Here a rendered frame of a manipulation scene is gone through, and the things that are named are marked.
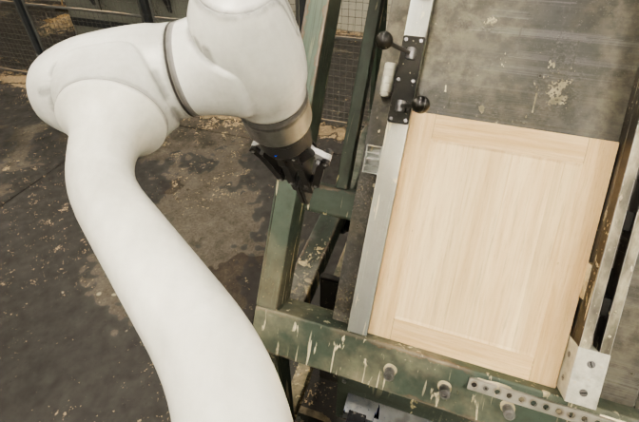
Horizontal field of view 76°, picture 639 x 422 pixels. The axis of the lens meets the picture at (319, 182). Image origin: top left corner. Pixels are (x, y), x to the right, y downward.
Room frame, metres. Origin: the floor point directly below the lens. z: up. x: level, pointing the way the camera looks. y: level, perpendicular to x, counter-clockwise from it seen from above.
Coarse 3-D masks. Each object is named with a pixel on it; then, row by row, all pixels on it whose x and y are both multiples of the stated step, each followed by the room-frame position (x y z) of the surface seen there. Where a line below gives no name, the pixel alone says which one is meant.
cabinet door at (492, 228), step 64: (448, 128) 0.83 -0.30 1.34; (512, 128) 0.80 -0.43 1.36; (448, 192) 0.75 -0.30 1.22; (512, 192) 0.72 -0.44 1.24; (576, 192) 0.69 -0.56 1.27; (384, 256) 0.69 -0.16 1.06; (448, 256) 0.66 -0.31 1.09; (512, 256) 0.63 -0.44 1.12; (576, 256) 0.61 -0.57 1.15; (384, 320) 0.59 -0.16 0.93; (448, 320) 0.57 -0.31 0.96; (512, 320) 0.55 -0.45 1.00
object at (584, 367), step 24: (624, 120) 0.77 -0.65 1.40; (624, 144) 0.71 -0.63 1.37; (624, 168) 0.67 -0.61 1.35; (624, 192) 0.63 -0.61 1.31; (600, 216) 0.65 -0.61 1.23; (624, 216) 0.61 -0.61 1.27; (600, 240) 0.60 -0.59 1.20; (624, 240) 0.59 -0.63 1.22; (600, 264) 0.56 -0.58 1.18; (624, 264) 0.55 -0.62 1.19; (600, 288) 0.53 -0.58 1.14; (624, 288) 0.52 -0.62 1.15; (576, 312) 0.54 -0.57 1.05; (600, 312) 0.50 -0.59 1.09; (576, 336) 0.49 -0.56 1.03; (600, 336) 0.48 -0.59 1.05; (576, 360) 0.45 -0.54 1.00; (600, 360) 0.44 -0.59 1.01; (576, 384) 0.42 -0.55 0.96; (600, 384) 0.41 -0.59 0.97
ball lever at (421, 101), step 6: (420, 96) 0.77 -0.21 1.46; (402, 102) 0.85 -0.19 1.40; (414, 102) 0.76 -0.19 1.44; (420, 102) 0.75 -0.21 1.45; (426, 102) 0.76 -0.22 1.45; (396, 108) 0.85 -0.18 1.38; (402, 108) 0.84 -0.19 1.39; (414, 108) 0.76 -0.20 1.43; (420, 108) 0.75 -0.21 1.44; (426, 108) 0.75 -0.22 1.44
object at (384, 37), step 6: (378, 36) 0.85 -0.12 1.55; (384, 36) 0.85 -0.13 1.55; (390, 36) 0.85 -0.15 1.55; (378, 42) 0.85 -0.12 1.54; (384, 42) 0.84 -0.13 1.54; (390, 42) 0.85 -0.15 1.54; (384, 48) 0.85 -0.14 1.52; (396, 48) 0.89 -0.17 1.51; (402, 48) 0.89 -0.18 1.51; (408, 48) 0.92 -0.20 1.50; (414, 48) 0.91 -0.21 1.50; (408, 54) 0.91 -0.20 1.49; (414, 54) 0.91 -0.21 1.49
